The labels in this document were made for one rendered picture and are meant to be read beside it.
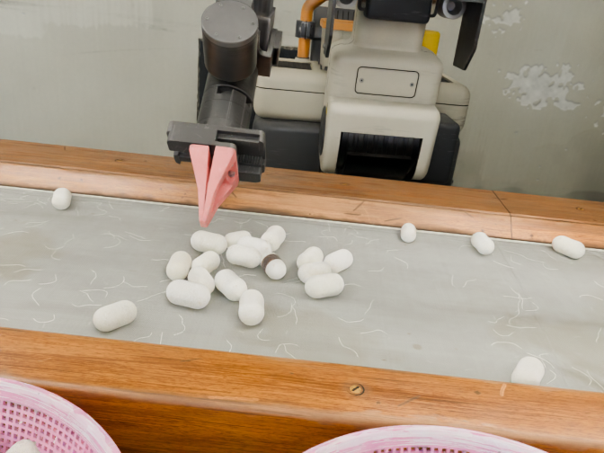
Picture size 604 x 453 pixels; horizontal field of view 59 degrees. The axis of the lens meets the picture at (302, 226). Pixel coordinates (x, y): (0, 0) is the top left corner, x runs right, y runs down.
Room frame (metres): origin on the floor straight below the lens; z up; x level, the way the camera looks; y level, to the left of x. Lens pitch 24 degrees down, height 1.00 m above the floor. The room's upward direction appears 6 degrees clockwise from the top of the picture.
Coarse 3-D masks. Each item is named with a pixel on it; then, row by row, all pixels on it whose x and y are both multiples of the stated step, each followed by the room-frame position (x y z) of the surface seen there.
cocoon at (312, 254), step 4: (308, 248) 0.49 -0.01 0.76; (312, 248) 0.49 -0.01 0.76; (316, 248) 0.49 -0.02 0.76; (304, 252) 0.48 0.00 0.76; (308, 252) 0.48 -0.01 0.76; (312, 252) 0.48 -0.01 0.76; (316, 252) 0.48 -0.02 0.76; (320, 252) 0.49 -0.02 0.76; (300, 256) 0.47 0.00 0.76; (304, 256) 0.47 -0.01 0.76; (308, 256) 0.47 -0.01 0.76; (312, 256) 0.47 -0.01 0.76; (316, 256) 0.48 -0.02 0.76; (320, 256) 0.48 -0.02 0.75; (300, 260) 0.47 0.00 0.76; (304, 260) 0.47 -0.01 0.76; (308, 260) 0.47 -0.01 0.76; (312, 260) 0.47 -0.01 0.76; (316, 260) 0.47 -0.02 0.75; (320, 260) 0.48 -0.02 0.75; (300, 264) 0.47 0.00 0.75
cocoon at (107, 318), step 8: (112, 304) 0.35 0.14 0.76; (120, 304) 0.35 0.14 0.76; (128, 304) 0.36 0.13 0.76; (96, 312) 0.34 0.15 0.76; (104, 312) 0.34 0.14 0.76; (112, 312) 0.35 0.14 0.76; (120, 312) 0.35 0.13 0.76; (128, 312) 0.35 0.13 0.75; (136, 312) 0.36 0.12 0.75; (96, 320) 0.34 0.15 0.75; (104, 320) 0.34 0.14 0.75; (112, 320) 0.34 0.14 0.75; (120, 320) 0.35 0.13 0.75; (128, 320) 0.35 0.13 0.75; (104, 328) 0.34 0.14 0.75; (112, 328) 0.34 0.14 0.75
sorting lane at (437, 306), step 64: (0, 192) 0.59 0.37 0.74; (0, 256) 0.44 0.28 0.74; (64, 256) 0.45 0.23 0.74; (128, 256) 0.47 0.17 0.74; (192, 256) 0.48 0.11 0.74; (384, 256) 0.52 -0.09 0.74; (448, 256) 0.54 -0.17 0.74; (512, 256) 0.56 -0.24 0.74; (0, 320) 0.35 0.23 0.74; (64, 320) 0.35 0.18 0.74; (192, 320) 0.37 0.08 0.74; (320, 320) 0.39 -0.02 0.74; (384, 320) 0.40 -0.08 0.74; (448, 320) 0.41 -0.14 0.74; (512, 320) 0.42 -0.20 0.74; (576, 320) 0.43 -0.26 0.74; (576, 384) 0.34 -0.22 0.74
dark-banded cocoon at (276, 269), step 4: (264, 256) 0.46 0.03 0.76; (276, 260) 0.45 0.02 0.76; (280, 260) 0.46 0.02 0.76; (268, 264) 0.45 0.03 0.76; (272, 264) 0.45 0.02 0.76; (276, 264) 0.45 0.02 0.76; (280, 264) 0.45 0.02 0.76; (284, 264) 0.45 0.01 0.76; (268, 268) 0.45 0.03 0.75; (272, 268) 0.45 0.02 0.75; (276, 268) 0.45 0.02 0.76; (280, 268) 0.45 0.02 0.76; (284, 268) 0.45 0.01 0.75; (268, 272) 0.45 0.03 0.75; (272, 272) 0.44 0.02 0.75; (276, 272) 0.44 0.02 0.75; (280, 272) 0.45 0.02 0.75; (284, 272) 0.45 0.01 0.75; (272, 276) 0.44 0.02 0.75; (276, 276) 0.44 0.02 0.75; (280, 276) 0.45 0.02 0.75
